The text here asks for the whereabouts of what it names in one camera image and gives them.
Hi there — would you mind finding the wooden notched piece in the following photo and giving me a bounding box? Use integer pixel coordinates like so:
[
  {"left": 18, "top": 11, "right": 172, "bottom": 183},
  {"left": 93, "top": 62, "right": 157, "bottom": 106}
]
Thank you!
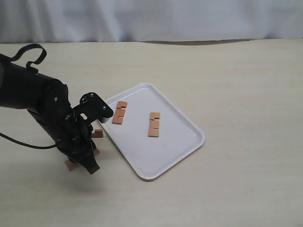
[
  {"left": 112, "top": 101, "right": 127, "bottom": 125},
  {"left": 148, "top": 112, "right": 160, "bottom": 138},
  {"left": 91, "top": 129, "right": 104, "bottom": 138},
  {"left": 64, "top": 148, "right": 100, "bottom": 172}
]

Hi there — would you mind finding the white plastic tray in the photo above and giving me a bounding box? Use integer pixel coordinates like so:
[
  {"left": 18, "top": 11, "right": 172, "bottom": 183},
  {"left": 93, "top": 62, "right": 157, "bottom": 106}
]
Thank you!
[{"left": 102, "top": 83, "right": 205, "bottom": 181}]

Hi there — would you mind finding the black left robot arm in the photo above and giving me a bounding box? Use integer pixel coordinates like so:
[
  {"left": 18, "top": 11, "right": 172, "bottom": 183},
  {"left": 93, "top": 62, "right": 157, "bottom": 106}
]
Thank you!
[{"left": 0, "top": 59, "right": 100, "bottom": 175}]

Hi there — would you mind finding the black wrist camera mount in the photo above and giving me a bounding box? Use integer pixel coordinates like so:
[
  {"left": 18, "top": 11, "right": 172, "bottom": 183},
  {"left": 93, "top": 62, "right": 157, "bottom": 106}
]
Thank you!
[{"left": 73, "top": 92, "right": 114, "bottom": 125}]

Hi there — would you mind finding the white backdrop curtain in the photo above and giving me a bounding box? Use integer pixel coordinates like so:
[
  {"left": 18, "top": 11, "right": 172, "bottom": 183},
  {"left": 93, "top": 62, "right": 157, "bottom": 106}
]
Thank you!
[{"left": 0, "top": 0, "right": 303, "bottom": 43}]

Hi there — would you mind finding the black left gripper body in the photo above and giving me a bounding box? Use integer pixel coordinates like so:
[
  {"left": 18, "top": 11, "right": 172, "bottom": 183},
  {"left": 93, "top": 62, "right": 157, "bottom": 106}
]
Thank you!
[{"left": 58, "top": 118, "right": 95, "bottom": 166}]

